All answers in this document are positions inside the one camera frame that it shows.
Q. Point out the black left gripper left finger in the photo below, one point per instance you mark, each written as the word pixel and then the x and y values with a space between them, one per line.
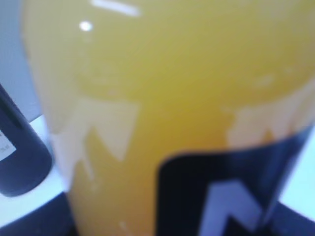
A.
pixel 52 219

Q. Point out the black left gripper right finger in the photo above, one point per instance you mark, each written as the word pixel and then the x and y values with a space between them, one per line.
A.
pixel 284 221

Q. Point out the NFC orange juice bottle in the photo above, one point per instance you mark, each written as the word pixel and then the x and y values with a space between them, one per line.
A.
pixel 174 117

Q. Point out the dark red wine bottle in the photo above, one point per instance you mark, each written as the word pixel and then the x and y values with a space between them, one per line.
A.
pixel 24 159

